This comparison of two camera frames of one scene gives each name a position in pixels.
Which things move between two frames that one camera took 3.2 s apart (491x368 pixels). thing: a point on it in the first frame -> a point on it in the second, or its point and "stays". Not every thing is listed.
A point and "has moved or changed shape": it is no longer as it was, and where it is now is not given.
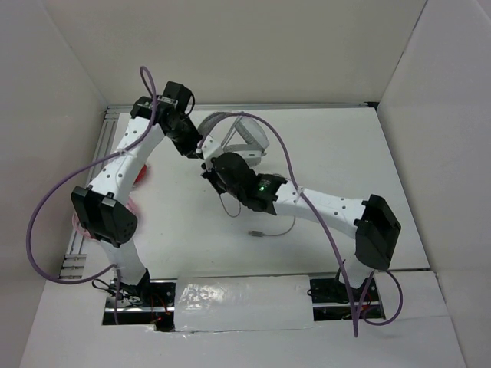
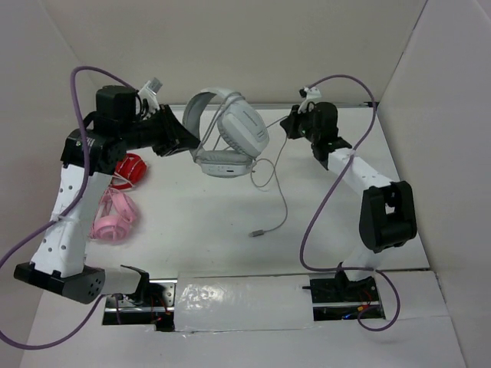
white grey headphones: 255,139 has moved or changed shape
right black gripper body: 212,176 -> 307,129
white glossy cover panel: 242,303 stays
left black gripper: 188,148 -> 176,137
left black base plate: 143,294 stays
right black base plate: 328,290 stays
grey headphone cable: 255,233 -> 261,232
